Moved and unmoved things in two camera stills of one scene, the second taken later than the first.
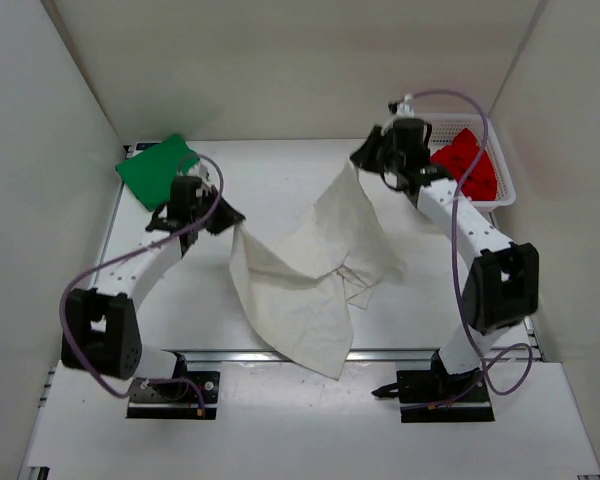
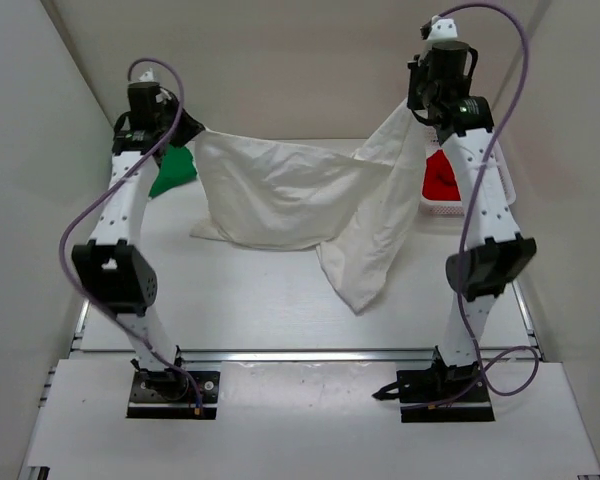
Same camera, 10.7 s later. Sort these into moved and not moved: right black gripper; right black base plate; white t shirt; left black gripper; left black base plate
Moved: white t shirt; right black gripper; left black gripper
Not moved: right black base plate; left black base plate
